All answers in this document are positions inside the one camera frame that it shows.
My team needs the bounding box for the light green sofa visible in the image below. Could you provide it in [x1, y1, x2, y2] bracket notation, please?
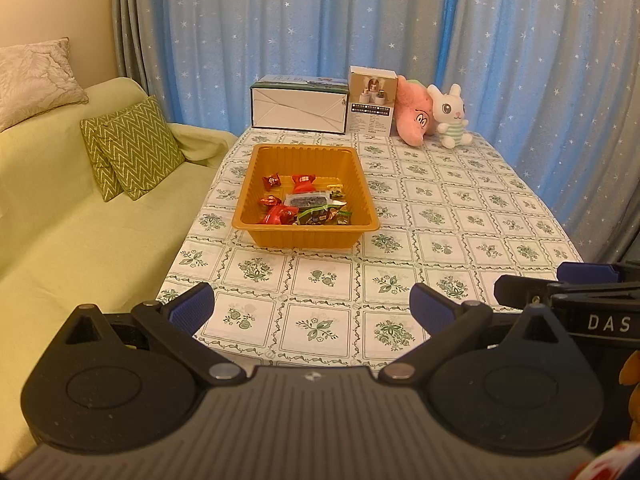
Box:
[0, 77, 238, 466]

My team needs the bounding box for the beige leaf pattern pillow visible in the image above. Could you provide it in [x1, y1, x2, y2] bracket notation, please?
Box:
[0, 37, 90, 133]

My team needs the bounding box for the blue star curtain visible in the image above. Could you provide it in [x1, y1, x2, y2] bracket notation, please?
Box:
[440, 0, 640, 266]
[111, 0, 451, 136]

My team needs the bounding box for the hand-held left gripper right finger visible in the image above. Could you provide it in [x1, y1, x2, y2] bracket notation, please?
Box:
[378, 282, 583, 387]

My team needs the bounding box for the pink plush toy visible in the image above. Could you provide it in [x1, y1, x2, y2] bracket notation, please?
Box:
[392, 77, 435, 148]

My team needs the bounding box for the person's right hand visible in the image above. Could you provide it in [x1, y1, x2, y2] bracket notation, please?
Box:
[619, 347, 640, 443]

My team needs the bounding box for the white long cardboard box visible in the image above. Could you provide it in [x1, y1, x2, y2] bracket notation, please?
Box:
[250, 74, 350, 135]

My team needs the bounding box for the person's printed clothing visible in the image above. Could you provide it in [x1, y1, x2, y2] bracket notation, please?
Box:
[570, 442, 640, 480]

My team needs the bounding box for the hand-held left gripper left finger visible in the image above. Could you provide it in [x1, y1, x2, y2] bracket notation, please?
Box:
[42, 282, 247, 387]

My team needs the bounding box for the orange plastic tray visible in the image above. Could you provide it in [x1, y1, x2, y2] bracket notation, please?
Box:
[231, 143, 380, 249]

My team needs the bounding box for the green chevron cushion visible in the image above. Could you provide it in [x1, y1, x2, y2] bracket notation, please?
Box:
[80, 114, 126, 203]
[94, 96, 187, 202]

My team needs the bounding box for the large red snack packet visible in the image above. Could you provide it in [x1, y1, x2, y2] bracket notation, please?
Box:
[259, 205, 300, 226]

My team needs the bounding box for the green floral tablecloth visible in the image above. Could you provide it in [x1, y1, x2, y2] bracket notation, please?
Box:
[156, 127, 586, 371]

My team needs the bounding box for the brown product box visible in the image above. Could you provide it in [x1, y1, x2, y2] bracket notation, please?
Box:
[347, 66, 399, 137]

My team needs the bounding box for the white bunny plush toy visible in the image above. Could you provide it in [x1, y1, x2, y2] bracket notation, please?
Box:
[426, 84, 475, 149]

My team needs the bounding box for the dark clear snack packet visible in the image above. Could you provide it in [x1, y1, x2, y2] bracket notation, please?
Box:
[284, 191, 329, 209]

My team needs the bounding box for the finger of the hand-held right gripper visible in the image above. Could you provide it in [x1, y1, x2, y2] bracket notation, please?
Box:
[556, 261, 623, 285]
[494, 274, 553, 311]

